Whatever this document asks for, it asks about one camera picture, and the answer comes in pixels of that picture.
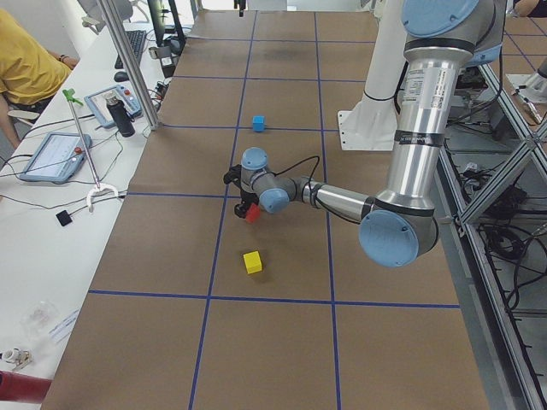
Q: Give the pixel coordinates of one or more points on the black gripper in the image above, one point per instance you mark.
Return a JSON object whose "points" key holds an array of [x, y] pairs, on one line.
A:
{"points": [[247, 199]]}

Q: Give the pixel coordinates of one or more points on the red cube block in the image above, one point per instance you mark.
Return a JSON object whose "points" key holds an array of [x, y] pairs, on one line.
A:
{"points": [[253, 213]]}

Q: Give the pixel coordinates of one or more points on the yellow cube block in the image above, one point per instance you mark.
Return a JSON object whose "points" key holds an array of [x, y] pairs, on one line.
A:
{"points": [[252, 262]]}

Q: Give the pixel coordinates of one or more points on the blue cube block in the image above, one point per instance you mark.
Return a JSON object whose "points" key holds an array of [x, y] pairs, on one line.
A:
{"points": [[258, 123]]}

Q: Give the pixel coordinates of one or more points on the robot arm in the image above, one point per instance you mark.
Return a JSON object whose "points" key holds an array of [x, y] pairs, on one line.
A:
{"points": [[397, 225]]}

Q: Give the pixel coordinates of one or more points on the black water bottle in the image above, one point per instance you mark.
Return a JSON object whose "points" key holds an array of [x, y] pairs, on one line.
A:
{"points": [[119, 115]]}

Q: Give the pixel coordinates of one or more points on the small black square puck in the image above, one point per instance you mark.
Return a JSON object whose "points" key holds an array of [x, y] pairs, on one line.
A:
{"points": [[64, 218]]}

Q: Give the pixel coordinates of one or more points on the far teach pendant tablet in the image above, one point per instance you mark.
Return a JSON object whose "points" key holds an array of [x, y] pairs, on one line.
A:
{"points": [[99, 104]]}

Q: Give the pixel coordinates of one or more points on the teach pendant tablet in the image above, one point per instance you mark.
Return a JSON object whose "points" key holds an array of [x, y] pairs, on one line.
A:
{"points": [[99, 104], [56, 159]]}

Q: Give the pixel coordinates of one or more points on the black computer mouse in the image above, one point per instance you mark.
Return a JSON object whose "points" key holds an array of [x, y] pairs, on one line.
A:
{"points": [[121, 76]]}

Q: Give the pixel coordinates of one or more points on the near teach pendant tablet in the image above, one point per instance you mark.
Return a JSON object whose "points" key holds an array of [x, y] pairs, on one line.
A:
{"points": [[56, 159]]}

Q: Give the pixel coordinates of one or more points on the black keyboard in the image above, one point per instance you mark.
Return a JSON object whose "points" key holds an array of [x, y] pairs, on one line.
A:
{"points": [[137, 41]]}

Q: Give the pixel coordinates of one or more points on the reacher grabber stick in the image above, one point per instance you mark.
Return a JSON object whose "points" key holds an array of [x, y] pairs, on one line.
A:
{"points": [[99, 187]]}

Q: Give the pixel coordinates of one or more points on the clear plastic bag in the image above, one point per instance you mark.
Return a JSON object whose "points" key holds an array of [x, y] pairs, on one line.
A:
{"points": [[38, 318]]}

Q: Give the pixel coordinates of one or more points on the person in yellow shirt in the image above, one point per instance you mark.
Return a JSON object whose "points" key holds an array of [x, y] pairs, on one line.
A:
{"points": [[31, 75]]}

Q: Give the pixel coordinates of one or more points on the metal fitting white cap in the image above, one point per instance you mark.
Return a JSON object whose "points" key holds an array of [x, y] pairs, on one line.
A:
{"points": [[17, 358]]}

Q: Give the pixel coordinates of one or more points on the red cylinder object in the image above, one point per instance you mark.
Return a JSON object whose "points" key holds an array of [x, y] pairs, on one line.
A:
{"points": [[17, 387]]}

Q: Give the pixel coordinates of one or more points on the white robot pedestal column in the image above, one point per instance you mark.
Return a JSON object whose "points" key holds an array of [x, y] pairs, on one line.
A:
{"points": [[372, 123]]}

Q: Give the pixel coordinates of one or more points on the aluminium frame post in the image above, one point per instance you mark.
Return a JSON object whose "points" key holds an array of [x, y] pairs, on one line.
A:
{"points": [[122, 45]]}

